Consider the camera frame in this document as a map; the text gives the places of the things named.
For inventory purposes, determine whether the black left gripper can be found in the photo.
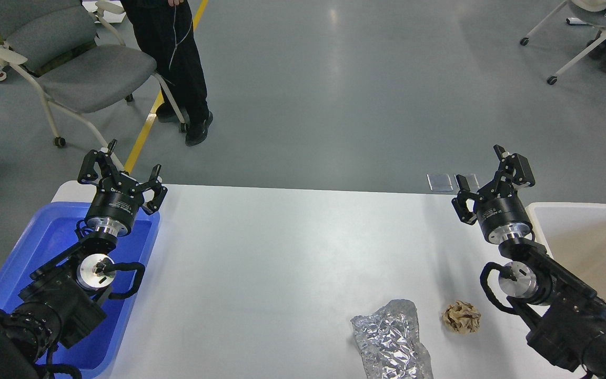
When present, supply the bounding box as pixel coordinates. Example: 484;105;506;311
77;139;168;236

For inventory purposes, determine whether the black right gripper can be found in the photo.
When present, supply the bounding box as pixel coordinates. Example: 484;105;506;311
451;145;536;244

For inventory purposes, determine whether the aluminium foil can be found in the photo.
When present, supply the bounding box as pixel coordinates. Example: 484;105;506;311
350;299;433;378

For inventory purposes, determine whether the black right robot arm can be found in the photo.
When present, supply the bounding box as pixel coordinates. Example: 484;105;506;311
451;145;606;378

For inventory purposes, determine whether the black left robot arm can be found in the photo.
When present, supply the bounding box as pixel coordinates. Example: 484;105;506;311
0;140;168;378

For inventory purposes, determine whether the right metal floor plate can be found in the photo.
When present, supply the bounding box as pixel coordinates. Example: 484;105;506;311
454;173;480;192

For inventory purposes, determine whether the metal floor plate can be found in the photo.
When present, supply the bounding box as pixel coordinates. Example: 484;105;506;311
427;173;454;192
454;173;480;192

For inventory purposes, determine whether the left metal floor plate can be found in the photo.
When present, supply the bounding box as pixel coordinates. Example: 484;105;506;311
427;173;454;192

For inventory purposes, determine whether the blue plastic bin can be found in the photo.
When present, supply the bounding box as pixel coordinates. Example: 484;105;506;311
0;202;160;378

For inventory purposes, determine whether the beige plastic bin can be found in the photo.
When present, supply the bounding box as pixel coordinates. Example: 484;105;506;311
527;202;606;301

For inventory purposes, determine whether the crumpled brown paper ball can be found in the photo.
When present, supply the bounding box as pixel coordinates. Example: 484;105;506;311
441;300;482;334

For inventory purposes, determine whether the grey office chair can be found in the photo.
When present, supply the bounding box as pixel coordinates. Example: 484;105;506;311
0;1;186;147

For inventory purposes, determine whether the person in black clothes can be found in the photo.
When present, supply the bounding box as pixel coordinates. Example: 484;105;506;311
121;1;213;146

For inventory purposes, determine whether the white chair right background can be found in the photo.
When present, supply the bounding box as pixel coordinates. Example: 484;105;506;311
519;0;606;85

